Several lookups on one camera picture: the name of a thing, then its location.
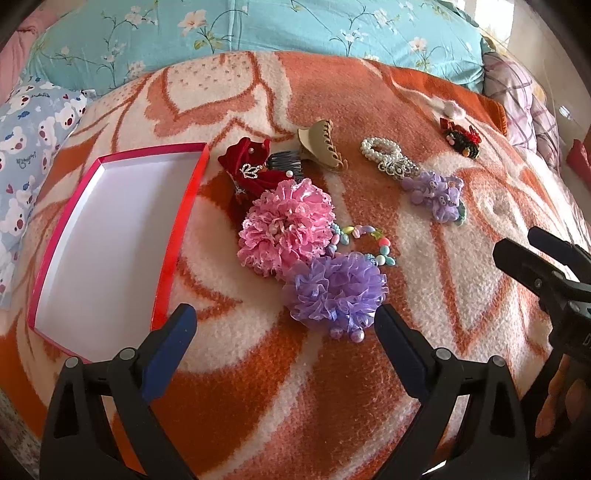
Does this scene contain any small purple flower hair tie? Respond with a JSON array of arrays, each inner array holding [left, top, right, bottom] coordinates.
[[400, 170, 469, 227]]

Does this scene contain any white pearl bracelet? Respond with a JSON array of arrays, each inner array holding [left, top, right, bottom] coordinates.
[[359, 135, 422, 181]]

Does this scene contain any purple organza flower scrunchie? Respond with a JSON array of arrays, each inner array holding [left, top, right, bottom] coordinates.
[[283, 252, 388, 344]]

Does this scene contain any pastel bead bracelet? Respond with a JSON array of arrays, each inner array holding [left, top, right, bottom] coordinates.
[[324, 222, 398, 268]]

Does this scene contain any pink ribbon flower scrunchie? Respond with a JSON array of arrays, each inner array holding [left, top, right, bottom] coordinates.
[[238, 178, 335, 279]]

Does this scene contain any beige claw hair clip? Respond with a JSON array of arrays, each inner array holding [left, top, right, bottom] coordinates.
[[297, 119, 349, 172]]

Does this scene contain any black hair comb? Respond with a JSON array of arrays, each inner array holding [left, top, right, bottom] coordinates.
[[266, 151, 304, 182]]

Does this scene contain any dark red velvet bow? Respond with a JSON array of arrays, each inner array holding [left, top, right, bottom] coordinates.
[[217, 137, 293, 210]]

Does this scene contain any right hand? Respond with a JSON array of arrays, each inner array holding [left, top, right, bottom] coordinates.
[[535, 355, 590, 438]]

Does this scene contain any red object at edge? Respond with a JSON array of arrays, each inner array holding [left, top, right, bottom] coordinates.
[[566, 139, 591, 190]]

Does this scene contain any red black hair clip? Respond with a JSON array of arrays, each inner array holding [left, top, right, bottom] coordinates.
[[440, 117, 482, 159]]

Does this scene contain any plaid purple pillow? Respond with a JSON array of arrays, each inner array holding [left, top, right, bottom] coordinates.
[[483, 52, 561, 173]]

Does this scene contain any red shallow gift box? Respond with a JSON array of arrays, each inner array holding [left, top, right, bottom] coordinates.
[[28, 143, 209, 362]]

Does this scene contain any orange white fleece blanket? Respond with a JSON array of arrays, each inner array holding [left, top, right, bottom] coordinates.
[[1, 52, 590, 479]]

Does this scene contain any bear print blue pillow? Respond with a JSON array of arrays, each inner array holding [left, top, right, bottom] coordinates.
[[0, 77, 88, 309]]

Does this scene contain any pink quilt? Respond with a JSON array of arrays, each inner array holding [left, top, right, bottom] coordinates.
[[0, 6, 57, 103]]

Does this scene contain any blue floral pillow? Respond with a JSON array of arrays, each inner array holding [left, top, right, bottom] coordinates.
[[20, 0, 487, 95]]

